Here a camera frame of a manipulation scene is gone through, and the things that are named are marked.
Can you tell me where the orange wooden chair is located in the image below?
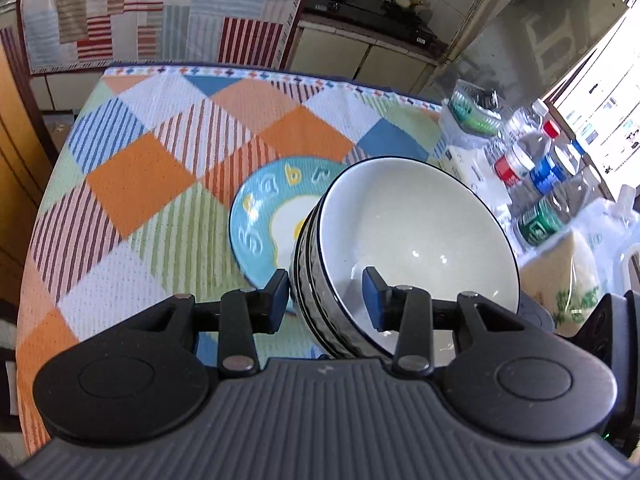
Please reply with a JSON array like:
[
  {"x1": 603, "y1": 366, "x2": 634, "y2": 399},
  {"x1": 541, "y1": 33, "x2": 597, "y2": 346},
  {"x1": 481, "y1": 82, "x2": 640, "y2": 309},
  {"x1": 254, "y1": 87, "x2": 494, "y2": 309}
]
[{"x1": 0, "y1": 45, "x2": 57, "y2": 311}]

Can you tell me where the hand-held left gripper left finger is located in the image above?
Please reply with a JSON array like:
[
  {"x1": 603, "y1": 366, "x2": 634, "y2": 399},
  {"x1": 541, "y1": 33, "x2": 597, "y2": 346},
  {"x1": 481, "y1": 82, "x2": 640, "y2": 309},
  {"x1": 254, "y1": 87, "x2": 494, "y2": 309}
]
[{"x1": 122, "y1": 269, "x2": 291, "y2": 380}]

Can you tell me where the clear cap water bottle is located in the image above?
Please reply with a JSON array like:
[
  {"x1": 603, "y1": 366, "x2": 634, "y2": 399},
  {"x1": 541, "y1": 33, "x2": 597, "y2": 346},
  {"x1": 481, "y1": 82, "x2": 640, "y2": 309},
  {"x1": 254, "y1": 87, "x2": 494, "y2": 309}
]
[{"x1": 505, "y1": 100, "x2": 551, "y2": 146}]

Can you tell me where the patchwork tablecloth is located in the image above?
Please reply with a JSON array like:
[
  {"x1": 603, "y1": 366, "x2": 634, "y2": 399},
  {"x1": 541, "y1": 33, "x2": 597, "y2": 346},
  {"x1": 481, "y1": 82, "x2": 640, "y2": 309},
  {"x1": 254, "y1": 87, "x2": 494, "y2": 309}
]
[{"x1": 15, "y1": 62, "x2": 501, "y2": 456}]

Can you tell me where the striped patchwork cloth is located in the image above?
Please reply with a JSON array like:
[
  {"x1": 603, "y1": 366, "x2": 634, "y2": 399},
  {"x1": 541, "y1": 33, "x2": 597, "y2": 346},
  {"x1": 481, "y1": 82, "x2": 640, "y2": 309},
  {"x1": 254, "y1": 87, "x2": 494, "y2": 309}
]
[{"x1": 15, "y1": 0, "x2": 306, "y2": 76}]

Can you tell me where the blue label water bottle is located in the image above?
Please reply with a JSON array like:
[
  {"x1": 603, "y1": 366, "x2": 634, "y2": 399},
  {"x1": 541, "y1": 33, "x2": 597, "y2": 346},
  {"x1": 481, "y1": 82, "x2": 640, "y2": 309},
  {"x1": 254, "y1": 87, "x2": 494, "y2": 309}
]
[{"x1": 527, "y1": 137, "x2": 586, "y2": 196}]

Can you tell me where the clear plastic bag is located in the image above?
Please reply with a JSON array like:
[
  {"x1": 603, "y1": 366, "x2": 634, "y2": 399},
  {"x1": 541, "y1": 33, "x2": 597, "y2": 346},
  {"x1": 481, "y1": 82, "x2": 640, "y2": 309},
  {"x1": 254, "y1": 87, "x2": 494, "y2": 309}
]
[{"x1": 520, "y1": 230, "x2": 602, "y2": 339}]

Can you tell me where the red label water bottle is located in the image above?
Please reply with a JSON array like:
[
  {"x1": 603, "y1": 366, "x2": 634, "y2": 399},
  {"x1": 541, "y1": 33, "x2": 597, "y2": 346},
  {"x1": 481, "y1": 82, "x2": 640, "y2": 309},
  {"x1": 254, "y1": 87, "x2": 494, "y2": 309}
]
[{"x1": 492, "y1": 120, "x2": 562, "y2": 189}]

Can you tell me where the beige kitchen cabinet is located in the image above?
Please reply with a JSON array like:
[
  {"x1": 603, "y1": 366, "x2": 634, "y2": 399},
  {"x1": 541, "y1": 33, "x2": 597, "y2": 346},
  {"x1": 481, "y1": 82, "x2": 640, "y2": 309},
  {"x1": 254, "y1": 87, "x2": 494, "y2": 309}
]
[{"x1": 285, "y1": 15, "x2": 442, "y2": 97}]

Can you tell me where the black rimmed white bowl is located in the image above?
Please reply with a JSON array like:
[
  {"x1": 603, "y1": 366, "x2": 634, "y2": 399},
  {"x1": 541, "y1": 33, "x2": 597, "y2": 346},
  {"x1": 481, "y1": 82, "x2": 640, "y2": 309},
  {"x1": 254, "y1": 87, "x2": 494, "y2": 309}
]
[
  {"x1": 292, "y1": 200, "x2": 391, "y2": 361},
  {"x1": 312, "y1": 156, "x2": 522, "y2": 359}
]

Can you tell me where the white carton box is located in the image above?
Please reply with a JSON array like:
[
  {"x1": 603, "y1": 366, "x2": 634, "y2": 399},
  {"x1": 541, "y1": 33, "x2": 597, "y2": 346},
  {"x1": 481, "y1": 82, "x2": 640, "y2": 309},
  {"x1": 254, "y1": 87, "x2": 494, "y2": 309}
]
[{"x1": 442, "y1": 144, "x2": 501, "y2": 199}]

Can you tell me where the teal fried egg plate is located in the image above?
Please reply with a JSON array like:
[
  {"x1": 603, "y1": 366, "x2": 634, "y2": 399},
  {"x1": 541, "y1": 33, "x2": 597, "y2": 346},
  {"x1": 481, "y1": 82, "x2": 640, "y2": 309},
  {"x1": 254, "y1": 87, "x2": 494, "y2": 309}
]
[{"x1": 229, "y1": 157, "x2": 351, "y2": 318}]

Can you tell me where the green label water bottle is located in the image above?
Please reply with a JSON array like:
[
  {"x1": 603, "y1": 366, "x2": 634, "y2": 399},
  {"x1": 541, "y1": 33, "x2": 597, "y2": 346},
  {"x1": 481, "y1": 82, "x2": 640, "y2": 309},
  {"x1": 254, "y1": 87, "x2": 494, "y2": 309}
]
[{"x1": 515, "y1": 175, "x2": 596, "y2": 249}]

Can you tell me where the black gas stove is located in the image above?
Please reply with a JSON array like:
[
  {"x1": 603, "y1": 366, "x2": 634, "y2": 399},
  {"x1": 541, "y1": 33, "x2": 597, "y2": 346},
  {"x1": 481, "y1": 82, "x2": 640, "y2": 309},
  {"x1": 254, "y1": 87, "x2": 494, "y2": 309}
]
[{"x1": 300, "y1": 0, "x2": 448, "y2": 54}]

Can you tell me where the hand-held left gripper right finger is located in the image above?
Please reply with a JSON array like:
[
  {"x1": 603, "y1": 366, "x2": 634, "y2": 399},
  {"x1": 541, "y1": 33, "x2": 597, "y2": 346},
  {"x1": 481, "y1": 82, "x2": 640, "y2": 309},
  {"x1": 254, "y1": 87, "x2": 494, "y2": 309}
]
[{"x1": 361, "y1": 266, "x2": 526, "y2": 378}]

